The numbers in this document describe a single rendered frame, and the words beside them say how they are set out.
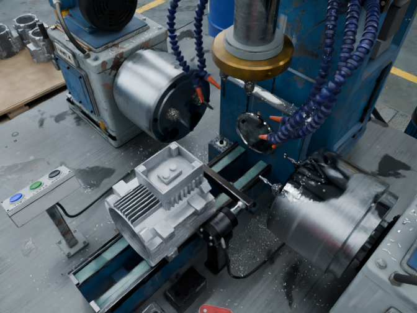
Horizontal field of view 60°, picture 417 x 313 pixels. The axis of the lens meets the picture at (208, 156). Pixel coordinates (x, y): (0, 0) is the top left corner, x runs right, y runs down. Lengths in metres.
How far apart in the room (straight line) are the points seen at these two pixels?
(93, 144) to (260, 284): 0.77
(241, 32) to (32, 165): 0.91
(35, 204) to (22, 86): 2.09
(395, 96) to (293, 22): 2.19
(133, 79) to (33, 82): 1.94
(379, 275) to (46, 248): 0.89
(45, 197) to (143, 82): 0.40
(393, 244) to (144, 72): 0.75
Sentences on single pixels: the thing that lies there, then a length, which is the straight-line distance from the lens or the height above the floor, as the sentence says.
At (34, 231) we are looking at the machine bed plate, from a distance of 1.23.
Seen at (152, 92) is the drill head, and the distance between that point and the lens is 1.02.
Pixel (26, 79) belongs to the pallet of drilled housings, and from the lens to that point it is 3.03.
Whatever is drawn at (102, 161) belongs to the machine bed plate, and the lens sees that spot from 1.32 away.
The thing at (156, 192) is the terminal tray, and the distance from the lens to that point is 0.79.
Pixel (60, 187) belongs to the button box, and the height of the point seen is 1.06.
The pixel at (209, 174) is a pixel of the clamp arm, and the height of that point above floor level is 1.03.
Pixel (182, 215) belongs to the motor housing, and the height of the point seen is 1.06.
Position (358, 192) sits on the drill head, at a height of 1.16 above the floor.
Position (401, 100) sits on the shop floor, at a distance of 3.10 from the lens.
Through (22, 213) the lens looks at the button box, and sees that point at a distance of 0.94.
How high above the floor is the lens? 1.77
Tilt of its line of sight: 49 degrees down
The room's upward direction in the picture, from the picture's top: straight up
